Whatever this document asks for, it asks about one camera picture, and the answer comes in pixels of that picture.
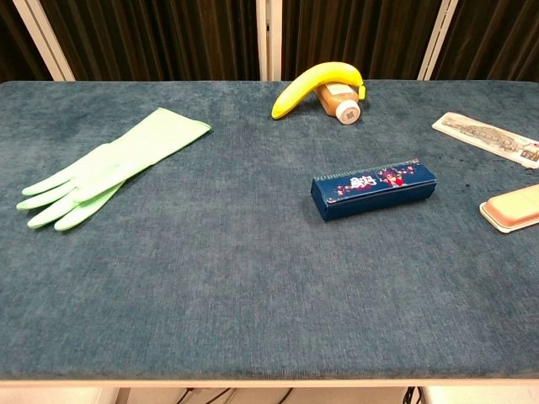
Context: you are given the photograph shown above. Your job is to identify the grey blue notebook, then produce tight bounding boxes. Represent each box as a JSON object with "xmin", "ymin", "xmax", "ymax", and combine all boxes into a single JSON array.
[{"xmin": 310, "ymin": 157, "xmax": 437, "ymax": 222}]

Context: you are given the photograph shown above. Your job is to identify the pink rectangular case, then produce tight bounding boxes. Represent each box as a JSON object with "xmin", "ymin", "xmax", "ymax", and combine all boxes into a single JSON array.
[{"xmin": 479, "ymin": 183, "xmax": 539, "ymax": 234}]

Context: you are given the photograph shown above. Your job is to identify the blue velvet table cloth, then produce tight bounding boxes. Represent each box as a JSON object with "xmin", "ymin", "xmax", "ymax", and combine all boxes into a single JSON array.
[{"xmin": 0, "ymin": 80, "xmax": 539, "ymax": 380}]

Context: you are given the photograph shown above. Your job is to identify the brown sauce bottle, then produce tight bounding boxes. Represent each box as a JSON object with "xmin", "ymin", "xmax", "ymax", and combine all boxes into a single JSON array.
[{"xmin": 316, "ymin": 82, "xmax": 362, "ymax": 126}]

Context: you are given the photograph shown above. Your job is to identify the yellow banana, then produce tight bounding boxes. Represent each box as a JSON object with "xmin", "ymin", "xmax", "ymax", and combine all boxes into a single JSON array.
[{"xmin": 270, "ymin": 61, "xmax": 366, "ymax": 120}]

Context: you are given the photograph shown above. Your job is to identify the green rubber glove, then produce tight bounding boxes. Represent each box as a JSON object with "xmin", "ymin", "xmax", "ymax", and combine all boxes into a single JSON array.
[{"xmin": 15, "ymin": 108, "xmax": 212, "ymax": 232}]

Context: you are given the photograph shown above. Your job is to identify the dark pleated curtain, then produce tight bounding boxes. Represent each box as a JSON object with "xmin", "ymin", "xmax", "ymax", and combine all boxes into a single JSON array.
[
  {"xmin": 432, "ymin": 0, "xmax": 539, "ymax": 81},
  {"xmin": 40, "ymin": 0, "xmax": 259, "ymax": 82},
  {"xmin": 280, "ymin": 0, "xmax": 441, "ymax": 81},
  {"xmin": 0, "ymin": 0, "xmax": 54, "ymax": 83}
]

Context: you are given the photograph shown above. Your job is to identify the white printed flat package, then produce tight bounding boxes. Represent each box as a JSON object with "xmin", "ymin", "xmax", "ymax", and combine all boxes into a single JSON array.
[{"xmin": 432, "ymin": 111, "xmax": 539, "ymax": 170}]

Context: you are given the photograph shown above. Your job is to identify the white partition frame post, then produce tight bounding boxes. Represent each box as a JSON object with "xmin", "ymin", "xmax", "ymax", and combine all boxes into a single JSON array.
[
  {"xmin": 255, "ymin": 0, "xmax": 282, "ymax": 82},
  {"xmin": 416, "ymin": 0, "xmax": 459, "ymax": 81},
  {"xmin": 11, "ymin": 0, "xmax": 76, "ymax": 82}
]

